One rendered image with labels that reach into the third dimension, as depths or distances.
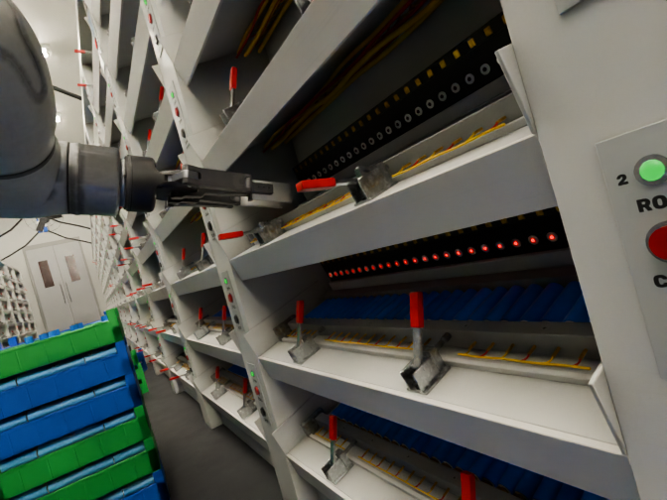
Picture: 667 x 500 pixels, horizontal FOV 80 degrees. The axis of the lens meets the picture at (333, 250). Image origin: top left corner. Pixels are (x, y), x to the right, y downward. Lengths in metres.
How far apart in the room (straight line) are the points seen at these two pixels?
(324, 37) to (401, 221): 0.19
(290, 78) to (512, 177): 0.28
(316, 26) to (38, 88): 0.25
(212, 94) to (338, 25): 0.49
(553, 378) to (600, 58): 0.22
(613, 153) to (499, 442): 0.23
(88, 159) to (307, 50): 0.29
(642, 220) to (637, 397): 0.10
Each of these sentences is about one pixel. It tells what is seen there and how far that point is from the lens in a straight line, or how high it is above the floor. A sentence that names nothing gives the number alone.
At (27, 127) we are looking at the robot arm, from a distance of 0.46.
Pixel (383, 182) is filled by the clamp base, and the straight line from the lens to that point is 0.39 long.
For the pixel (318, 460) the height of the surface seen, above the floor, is 0.14.
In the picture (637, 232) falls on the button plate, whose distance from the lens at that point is 0.24.
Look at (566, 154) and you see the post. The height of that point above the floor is 0.49.
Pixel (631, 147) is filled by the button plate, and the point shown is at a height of 0.48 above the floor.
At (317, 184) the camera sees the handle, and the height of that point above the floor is 0.53.
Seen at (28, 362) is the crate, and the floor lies 0.42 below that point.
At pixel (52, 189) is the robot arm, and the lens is 0.56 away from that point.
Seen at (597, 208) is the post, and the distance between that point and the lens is 0.25.
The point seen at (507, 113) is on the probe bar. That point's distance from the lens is 0.33.
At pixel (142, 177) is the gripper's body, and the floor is 0.63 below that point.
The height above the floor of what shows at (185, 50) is 0.87.
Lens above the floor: 0.47
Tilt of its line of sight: level
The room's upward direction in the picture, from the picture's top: 16 degrees counter-clockwise
